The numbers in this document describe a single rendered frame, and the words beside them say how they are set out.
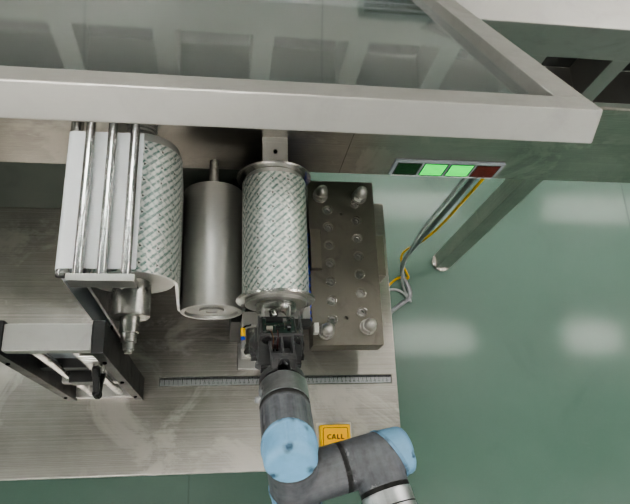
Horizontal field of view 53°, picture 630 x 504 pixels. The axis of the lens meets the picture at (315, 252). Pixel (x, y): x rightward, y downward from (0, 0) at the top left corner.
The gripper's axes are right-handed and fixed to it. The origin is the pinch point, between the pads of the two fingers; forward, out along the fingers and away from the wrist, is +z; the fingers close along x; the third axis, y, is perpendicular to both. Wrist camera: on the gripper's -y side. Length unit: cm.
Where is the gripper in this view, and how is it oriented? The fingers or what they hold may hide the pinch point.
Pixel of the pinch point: (273, 319)
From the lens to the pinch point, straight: 116.3
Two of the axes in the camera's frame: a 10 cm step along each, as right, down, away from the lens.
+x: -9.9, -0.2, -1.5
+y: 0.9, -8.6, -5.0
